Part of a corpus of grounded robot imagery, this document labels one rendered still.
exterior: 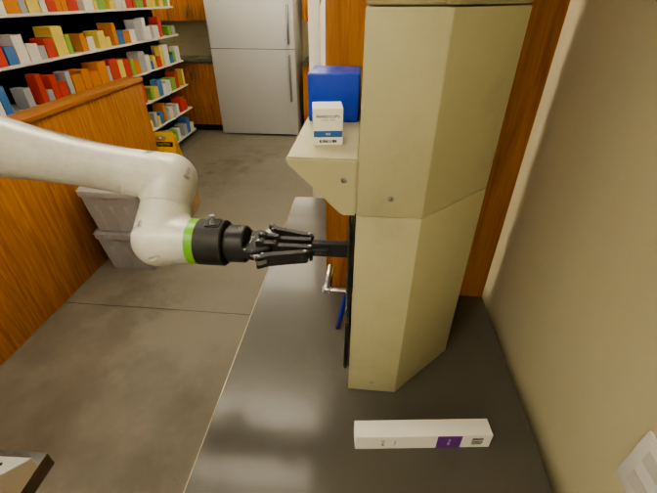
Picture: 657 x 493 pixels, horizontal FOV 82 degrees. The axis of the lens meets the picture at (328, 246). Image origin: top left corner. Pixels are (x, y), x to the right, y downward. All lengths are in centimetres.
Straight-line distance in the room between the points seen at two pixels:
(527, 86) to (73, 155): 94
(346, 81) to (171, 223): 43
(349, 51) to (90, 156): 57
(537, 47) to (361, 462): 93
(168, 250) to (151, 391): 158
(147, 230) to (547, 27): 90
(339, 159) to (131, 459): 178
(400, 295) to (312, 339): 39
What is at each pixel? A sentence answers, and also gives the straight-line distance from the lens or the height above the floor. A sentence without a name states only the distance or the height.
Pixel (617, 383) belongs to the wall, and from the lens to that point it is 79.
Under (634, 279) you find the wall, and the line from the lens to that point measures 75.
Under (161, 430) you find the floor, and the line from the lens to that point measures 214.
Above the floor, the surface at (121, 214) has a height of 48.
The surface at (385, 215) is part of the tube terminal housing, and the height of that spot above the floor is 141.
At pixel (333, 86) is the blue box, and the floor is 158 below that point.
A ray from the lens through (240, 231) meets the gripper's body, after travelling 74.
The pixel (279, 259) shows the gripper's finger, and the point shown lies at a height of 131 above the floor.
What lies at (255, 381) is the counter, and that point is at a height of 94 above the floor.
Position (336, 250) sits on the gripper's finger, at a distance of 73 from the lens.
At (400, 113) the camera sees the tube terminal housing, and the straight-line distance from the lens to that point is 58.
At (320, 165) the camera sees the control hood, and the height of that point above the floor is 150.
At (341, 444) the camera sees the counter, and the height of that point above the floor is 94.
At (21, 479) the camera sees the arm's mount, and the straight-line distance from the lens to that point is 102.
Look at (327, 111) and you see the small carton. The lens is 65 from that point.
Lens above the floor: 172
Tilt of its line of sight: 34 degrees down
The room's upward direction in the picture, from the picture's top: straight up
